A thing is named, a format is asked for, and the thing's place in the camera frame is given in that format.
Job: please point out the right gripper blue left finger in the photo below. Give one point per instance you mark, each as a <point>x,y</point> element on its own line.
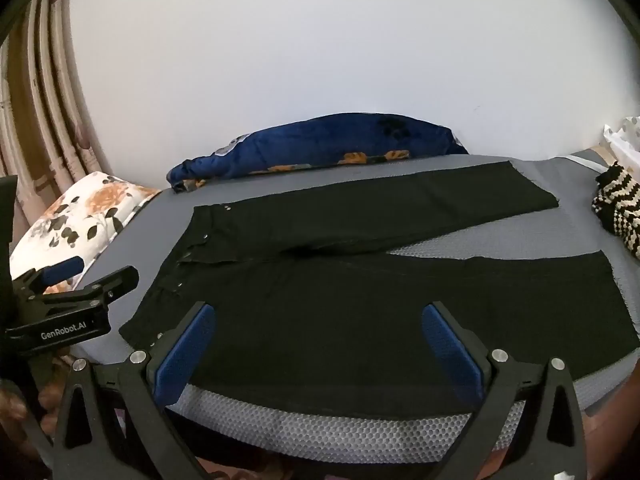
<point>177,353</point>

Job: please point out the black pants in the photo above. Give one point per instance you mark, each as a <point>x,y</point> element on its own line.
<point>318,313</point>

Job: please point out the person's left hand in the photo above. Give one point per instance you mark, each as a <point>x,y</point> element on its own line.
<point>17,410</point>

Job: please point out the beige curtain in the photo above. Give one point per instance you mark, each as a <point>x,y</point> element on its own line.
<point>47,139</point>

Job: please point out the blue floral blanket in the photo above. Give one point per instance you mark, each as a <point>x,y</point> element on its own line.
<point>325,141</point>

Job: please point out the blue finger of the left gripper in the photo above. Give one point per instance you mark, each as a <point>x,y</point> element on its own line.
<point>62,271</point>

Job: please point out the black white knitted cloth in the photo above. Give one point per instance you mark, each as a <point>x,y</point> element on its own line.
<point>616,205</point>

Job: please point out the white floral pillow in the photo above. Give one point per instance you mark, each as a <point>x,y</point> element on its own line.
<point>80,223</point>

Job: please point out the white dotted cloth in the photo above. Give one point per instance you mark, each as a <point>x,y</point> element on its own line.
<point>624,142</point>

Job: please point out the grey mesh mattress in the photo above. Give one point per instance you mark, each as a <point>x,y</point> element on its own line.
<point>570,229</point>

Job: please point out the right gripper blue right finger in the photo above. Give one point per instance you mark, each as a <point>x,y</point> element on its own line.
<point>459,353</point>

